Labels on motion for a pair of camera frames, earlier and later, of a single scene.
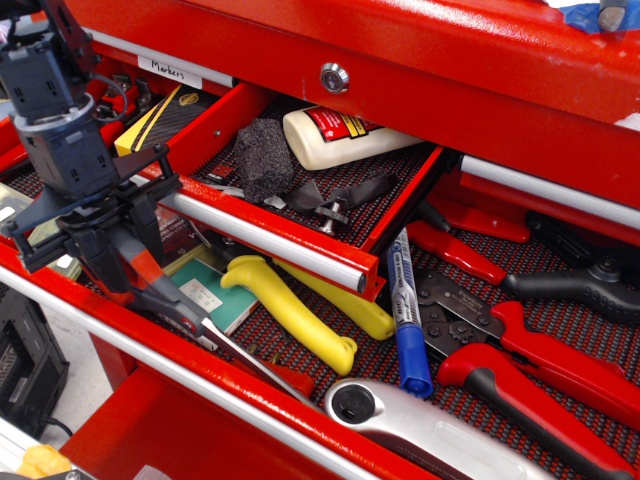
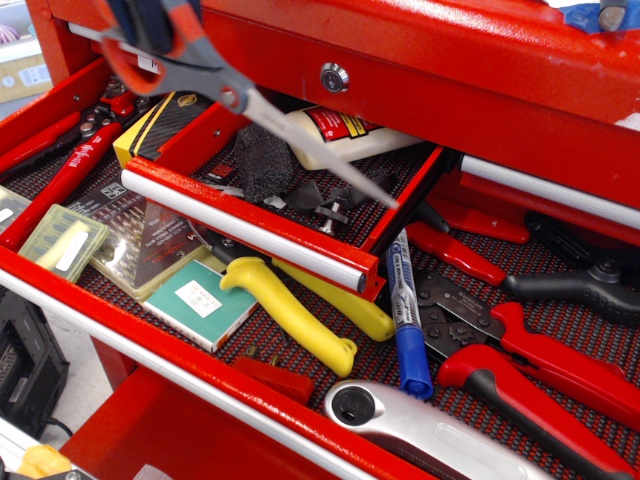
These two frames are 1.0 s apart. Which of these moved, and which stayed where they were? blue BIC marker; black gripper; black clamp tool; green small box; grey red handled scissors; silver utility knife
Moved: black gripper; grey red handled scissors
Stayed: green small box; silver utility knife; black clamp tool; blue BIC marker
